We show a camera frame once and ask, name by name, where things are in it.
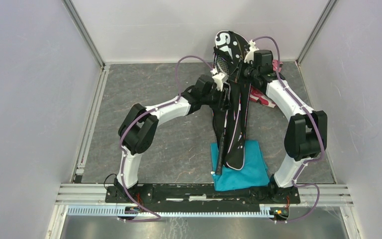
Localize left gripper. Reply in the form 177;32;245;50
201;86;232;113

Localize badminton racket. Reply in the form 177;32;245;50
215;110;228;175
213;54;230;75

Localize black racket cover bag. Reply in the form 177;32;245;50
212;30;251;170

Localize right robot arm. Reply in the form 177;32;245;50
240;48;327;203

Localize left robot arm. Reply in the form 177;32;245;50
115;73;229;203

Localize pink camouflage bag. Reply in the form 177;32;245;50
249;60;283;108

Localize teal folded cloth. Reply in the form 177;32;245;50
212;140;270;192

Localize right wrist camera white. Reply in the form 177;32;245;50
244;40;259;65

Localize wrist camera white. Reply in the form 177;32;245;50
244;40;259;65
210;68;228;92

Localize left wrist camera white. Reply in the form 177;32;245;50
210;68;228;92

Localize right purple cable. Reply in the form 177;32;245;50
252;35;326;223

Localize purple cable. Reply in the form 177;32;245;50
118;55;216;222
252;35;326;223

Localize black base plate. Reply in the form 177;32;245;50
105;183;301;213

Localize slotted cable duct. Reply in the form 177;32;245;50
67;205;283;219

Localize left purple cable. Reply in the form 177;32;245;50
118;55;216;222

